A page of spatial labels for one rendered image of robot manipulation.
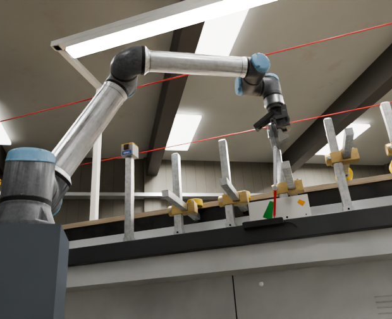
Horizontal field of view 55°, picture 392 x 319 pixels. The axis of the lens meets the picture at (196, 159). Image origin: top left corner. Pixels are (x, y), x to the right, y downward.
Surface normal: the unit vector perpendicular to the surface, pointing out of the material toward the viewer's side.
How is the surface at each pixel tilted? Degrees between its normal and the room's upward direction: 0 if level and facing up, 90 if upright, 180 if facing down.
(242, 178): 90
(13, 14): 180
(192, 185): 90
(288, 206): 90
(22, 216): 70
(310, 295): 90
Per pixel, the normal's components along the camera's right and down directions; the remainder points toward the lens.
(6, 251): 0.21, -0.40
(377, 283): -0.31, -0.36
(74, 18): 0.07, 0.91
